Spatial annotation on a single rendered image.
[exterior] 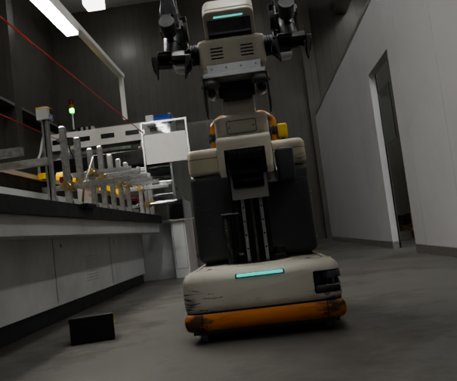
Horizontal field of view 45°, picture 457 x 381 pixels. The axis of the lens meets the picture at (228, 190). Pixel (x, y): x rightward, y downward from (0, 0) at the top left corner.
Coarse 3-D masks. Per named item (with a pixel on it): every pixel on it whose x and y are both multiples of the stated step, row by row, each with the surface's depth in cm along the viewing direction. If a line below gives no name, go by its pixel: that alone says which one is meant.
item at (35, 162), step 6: (12, 162) 225; (18, 162) 225; (24, 162) 225; (30, 162) 225; (36, 162) 225; (42, 162) 225; (48, 162) 226; (0, 168) 225; (6, 168) 225; (12, 168) 225; (18, 168) 225; (24, 168) 227
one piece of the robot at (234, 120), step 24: (192, 48) 226; (216, 48) 225; (240, 48) 225; (264, 48) 225; (216, 120) 223; (240, 120) 222; (264, 120) 222; (216, 144) 219; (240, 144) 218; (264, 144) 218
